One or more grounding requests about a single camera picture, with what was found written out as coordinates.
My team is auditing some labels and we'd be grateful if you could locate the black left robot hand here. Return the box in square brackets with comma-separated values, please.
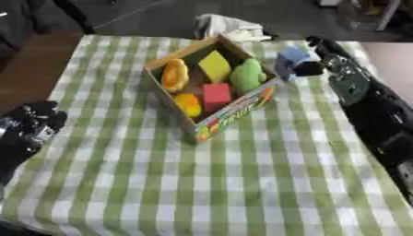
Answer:
[0, 100, 70, 156]

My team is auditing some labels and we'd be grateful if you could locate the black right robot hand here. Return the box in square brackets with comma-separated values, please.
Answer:
[291, 35, 346, 77]

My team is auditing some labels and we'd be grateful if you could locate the blue block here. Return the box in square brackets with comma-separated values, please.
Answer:
[274, 45, 320, 82]

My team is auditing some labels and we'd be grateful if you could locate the printed tan cardboard box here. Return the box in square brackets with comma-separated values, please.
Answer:
[142, 34, 281, 144]

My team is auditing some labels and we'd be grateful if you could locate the chair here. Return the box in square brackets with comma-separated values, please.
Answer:
[316, 0, 413, 33]

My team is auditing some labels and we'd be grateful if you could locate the green soft toy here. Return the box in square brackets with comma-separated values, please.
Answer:
[227, 57, 268, 94]

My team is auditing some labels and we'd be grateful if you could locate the white bag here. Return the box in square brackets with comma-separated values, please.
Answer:
[192, 13, 275, 42]

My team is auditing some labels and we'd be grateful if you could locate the yellow block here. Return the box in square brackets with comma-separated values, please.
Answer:
[196, 50, 234, 84]

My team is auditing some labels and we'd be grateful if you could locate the red block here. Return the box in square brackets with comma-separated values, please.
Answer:
[201, 82, 234, 113]

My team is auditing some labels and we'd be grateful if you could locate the black tripod leg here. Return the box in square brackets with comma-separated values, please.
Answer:
[52, 0, 97, 35]

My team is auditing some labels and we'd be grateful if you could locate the orange toy fruit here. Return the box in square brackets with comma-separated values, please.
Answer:
[172, 93, 204, 119]

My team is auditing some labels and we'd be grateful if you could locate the yellow-orange soft toy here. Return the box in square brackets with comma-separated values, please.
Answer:
[159, 58, 193, 93]

